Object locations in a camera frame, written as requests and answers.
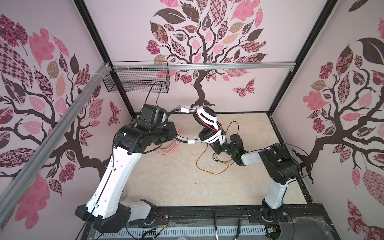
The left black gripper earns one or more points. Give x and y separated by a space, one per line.
172 132

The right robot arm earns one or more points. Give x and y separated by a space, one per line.
282 168

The aluminium rail left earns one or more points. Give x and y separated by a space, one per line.
23 180

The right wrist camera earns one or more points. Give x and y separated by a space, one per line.
222 139

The aluminium rail back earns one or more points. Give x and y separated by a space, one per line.
212 66

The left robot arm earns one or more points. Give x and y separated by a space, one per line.
105 209

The aluminium rail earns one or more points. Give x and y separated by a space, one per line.
212 66
23 180

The white black headphones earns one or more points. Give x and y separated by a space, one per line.
207 118

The white cable duct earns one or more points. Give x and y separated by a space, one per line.
189 233

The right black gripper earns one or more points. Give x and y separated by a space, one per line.
218 149

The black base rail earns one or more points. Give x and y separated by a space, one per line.
296 222

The pink headphones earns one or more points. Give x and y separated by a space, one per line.
167 148

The black wire basket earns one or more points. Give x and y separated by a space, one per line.
138 77

